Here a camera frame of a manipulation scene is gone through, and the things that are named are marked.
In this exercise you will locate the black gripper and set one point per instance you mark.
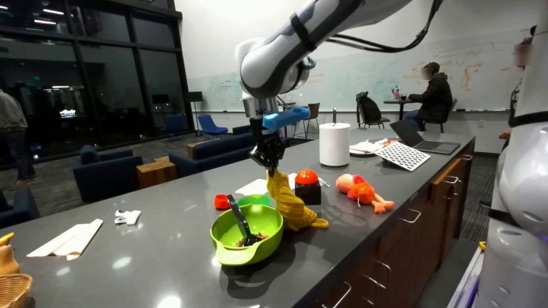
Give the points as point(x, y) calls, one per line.
point(268, 148)

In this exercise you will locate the yellow knitted cloth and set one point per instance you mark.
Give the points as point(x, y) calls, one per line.
point(288, 205)

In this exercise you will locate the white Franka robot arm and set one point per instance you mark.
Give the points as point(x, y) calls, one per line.
point(274, 61)

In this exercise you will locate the white paper sheet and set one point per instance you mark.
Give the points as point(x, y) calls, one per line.
point(254, 186)

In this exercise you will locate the small green cup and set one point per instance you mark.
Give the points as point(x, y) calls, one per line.
point(257, 198)

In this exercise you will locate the red toy tomato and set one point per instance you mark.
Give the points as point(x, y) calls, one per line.
point(307, 177)

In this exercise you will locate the black box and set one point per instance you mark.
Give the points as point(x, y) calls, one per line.
point(309, 195)

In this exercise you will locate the black spoon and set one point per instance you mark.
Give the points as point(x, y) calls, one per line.
point(238, 215)

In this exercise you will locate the dark blue sofa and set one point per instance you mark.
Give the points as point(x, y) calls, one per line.
point(216, 150)

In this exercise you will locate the small red cup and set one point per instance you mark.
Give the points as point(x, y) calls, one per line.
point(221, 201)

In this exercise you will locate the white paper towel roll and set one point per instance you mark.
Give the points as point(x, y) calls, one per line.
point(334, 145)

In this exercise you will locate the brown wooden chair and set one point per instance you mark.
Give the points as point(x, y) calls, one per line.
point(312, 111)

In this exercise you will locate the lime green bowl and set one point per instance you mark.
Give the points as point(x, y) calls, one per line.
point(262, 241)

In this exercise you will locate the blue chair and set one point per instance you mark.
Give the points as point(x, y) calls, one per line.
point(209, 124)

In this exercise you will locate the orange pink plush toy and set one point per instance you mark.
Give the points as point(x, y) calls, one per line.
point(362, 189)

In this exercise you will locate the stack of white papers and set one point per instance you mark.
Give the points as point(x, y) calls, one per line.
point(365, 147)

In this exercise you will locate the black backpack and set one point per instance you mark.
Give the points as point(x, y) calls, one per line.
point(370, 109)

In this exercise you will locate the wooden crate table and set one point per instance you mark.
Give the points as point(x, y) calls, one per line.
point(155, 171)

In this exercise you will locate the white keyboard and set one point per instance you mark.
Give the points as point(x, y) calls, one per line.
point(403, 155)

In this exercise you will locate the small dark table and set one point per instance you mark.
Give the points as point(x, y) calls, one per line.
point(399, 102)

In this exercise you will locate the brown wooden cabinet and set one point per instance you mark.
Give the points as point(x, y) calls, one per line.
point(399, 249)

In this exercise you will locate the small white wrapper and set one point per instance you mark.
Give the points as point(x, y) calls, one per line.
point(127, 215)

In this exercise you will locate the dark laptop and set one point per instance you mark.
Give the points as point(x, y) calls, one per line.
point(429, 145)

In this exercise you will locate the dark blue armchair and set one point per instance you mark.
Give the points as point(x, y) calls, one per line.
point(18, 207)
point(105, 172)

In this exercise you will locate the seated person in black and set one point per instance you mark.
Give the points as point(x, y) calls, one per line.
point(437, 95)

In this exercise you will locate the folded white paper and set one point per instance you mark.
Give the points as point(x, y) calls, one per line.
point(69, 239)

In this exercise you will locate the person in grey top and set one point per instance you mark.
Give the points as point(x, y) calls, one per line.
point(11, 124)

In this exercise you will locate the person with brown hair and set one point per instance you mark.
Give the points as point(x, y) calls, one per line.
point(523, 53)

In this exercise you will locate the wooden figure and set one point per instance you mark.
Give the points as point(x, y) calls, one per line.
point(7, 256)

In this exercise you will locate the wooden bowl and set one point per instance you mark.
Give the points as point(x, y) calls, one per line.
point(12, 290)

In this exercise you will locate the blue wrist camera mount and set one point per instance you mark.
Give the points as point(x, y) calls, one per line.
point(285, 118)

